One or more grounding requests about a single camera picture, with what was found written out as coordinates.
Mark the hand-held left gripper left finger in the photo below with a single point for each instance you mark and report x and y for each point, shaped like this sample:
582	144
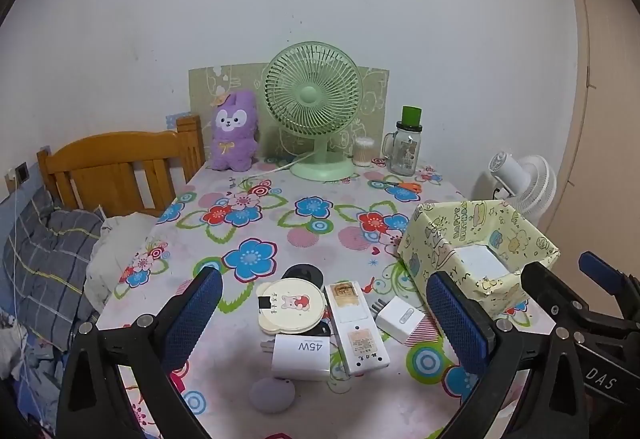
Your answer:
192	314

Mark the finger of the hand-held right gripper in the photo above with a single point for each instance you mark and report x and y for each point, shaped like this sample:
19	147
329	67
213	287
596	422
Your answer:
600	269
545	284

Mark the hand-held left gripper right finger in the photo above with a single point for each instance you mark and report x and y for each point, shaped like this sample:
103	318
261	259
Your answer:
455	319

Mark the small white charger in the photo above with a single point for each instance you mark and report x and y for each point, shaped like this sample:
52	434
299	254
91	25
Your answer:
400	319

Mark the yellow cartoon patterned box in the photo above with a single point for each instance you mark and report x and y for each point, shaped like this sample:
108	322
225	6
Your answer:
440	239

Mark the white power strip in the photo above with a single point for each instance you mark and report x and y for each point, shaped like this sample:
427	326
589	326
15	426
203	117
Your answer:
357	349

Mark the lavender round pebble object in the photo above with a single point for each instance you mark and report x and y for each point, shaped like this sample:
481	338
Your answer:
272	396

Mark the large white charger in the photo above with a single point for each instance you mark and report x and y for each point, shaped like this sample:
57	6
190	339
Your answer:
300	359

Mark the black round object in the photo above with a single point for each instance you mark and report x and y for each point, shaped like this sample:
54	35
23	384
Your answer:
305	271

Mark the white standing fan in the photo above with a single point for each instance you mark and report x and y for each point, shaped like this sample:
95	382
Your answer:
515	174

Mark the floral tablecloth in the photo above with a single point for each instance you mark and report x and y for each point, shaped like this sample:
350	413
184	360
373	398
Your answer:
300	219

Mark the beige door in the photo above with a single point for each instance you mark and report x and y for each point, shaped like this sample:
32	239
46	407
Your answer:
610	119

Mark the grey plaid bedding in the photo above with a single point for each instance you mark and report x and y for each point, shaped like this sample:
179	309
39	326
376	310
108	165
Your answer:
45	259

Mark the glass jar with green lid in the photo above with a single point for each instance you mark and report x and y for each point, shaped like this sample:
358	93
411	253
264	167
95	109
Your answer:
405	154

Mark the crumpled blue patterned cloth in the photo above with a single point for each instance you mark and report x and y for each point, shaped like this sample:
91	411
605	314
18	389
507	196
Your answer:
25	369

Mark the purple plush toy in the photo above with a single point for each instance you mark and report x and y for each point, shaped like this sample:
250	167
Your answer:
232	139

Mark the wooden bed headboard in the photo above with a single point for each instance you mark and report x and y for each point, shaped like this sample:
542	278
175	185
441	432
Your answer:
100	159

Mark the cotton swab container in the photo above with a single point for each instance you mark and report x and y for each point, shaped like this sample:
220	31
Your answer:
363	151

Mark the beige cartoon patterned board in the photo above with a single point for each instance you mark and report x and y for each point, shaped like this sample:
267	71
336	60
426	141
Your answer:
225	79

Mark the green desk fan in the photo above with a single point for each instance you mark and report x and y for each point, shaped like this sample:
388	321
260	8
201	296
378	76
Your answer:
310	94

